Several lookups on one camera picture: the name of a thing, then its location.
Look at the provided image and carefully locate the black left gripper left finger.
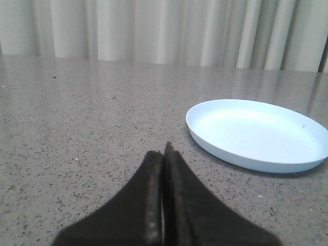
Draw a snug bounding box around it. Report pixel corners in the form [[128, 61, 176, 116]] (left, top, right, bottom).
[[53, 151, 163, 245]]

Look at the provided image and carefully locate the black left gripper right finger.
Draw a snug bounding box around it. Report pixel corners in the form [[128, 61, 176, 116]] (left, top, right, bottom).
[[162, 142, 276, 245]]

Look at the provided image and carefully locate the light blue round plate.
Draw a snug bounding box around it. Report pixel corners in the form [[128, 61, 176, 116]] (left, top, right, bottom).
[[186, 99, 327, 173]]

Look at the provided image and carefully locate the white pleated curtain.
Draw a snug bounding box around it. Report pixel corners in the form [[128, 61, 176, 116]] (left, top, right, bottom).
[[1, 1, 327, 72]]

